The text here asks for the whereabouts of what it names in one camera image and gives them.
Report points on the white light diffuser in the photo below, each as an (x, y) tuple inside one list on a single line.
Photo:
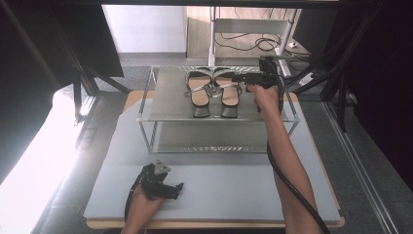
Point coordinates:
[(35, 169)]

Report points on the black metal frame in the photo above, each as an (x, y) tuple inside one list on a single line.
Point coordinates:
[(341, 94)]

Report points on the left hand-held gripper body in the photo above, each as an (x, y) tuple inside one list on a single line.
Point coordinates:
[(154, 182)]

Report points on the white desk frame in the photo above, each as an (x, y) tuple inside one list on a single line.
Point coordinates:
[(250, 26)]

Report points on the grey metal shoe rack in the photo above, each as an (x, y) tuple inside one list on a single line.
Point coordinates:
[(172, 97)]

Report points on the white power strip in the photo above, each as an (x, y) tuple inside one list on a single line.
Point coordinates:
[(307, 79)]

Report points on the aluminium floor rail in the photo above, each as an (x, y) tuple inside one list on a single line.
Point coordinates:
[(360, 169)]

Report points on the black metal stand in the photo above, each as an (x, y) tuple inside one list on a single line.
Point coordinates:
[(78, 97)]

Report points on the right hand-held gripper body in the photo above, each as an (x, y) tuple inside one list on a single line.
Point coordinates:
[(268, 76)]

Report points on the grey table mat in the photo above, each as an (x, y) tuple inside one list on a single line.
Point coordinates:
[(214, 191)]

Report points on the person's right hand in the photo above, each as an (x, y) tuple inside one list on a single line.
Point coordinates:
[(266, 99)]

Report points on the person's left hand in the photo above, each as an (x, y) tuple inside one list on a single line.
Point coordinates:
[(142, 206)]

